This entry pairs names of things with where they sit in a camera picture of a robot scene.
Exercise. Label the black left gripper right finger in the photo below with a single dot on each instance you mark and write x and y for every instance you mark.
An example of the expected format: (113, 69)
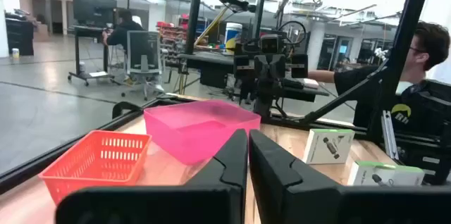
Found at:
(299, 203)

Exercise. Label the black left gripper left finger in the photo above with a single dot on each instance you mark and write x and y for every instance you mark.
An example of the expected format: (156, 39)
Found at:
(211, 203)

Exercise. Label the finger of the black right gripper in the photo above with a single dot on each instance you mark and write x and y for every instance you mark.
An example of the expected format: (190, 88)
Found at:
(297, 66)
(243, 66)

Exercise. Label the white box with green edge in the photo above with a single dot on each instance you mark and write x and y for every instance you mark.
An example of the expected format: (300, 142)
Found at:
(363, 176)
(317, 150)

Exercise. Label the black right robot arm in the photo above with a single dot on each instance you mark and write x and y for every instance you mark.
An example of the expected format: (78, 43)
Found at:
(264, 104)

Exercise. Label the pink translucent plastic bin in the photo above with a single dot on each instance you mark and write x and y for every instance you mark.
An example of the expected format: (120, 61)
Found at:
(197, 139)

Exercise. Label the small pale pink box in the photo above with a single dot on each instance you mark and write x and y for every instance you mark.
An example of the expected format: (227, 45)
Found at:
(310, 83)

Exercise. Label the white tub with blue label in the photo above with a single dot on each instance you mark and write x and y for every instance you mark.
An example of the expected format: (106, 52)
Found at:
(233, 37)

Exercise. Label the black work table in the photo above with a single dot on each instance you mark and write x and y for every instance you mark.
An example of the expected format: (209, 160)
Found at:
(208, 60)

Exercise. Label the yellow slanted pole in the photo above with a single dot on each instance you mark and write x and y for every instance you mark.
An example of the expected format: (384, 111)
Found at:
(215, 22)

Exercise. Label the black boom stand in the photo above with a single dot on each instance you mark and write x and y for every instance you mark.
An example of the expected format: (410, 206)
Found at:
(194, 16)

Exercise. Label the red parts shelf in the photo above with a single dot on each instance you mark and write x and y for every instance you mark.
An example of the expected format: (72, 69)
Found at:
(172, 34)

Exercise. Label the grey office chair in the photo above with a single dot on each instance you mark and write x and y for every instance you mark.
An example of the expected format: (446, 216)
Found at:
(142, 51)

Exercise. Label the orange plastic basket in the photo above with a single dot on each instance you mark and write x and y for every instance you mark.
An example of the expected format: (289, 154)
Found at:
(88, 185)

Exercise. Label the person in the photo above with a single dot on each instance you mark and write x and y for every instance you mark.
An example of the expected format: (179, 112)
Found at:
(426, 48)
(123, 32)

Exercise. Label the black clamp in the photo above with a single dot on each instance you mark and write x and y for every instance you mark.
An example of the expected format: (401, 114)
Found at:
(121, 107)

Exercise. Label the black rolling desk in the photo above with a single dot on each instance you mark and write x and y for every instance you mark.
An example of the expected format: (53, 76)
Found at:
(88, 31)

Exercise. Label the black monitor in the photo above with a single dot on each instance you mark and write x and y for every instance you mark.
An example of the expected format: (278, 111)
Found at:
(93, 11)

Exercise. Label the black cabinet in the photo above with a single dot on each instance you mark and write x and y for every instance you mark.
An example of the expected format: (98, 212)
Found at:
(19, 37)

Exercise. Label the small white bottle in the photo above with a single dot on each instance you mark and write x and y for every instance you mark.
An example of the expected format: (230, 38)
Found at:
(15, 53)

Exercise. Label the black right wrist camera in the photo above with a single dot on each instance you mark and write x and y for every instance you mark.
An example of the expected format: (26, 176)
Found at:
(270, 45)

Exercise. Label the silver metal bracket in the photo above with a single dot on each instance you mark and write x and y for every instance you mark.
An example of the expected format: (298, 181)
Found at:
(389, 136)

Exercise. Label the black aluminium table frame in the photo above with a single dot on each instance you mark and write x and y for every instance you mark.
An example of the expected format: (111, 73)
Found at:
(412, 12)

